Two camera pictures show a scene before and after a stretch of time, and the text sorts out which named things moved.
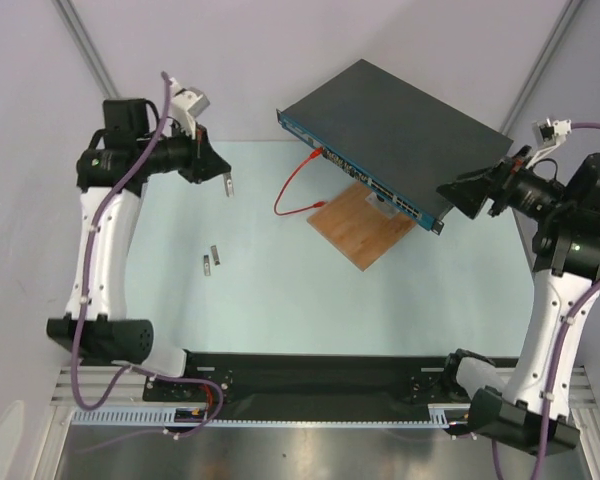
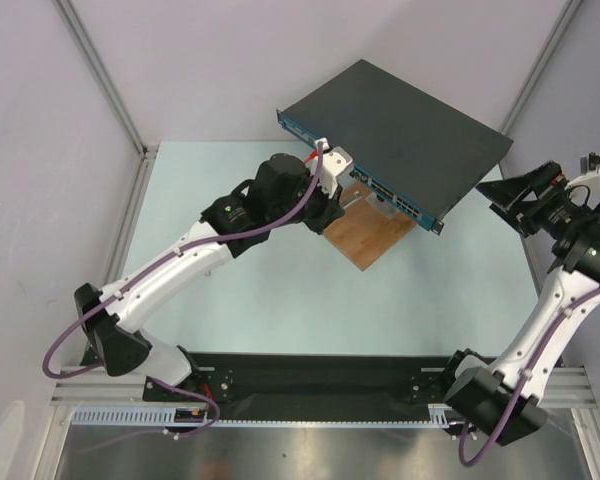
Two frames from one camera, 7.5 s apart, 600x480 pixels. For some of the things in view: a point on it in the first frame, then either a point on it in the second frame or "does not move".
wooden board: [356, 228] does not move
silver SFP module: [228, 181] to [358, 196]
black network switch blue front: [391, 140] does not move
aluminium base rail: [95, 382] does not move
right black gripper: [493, 186] to [525, 208]
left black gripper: [203, 161] to [329, 210]
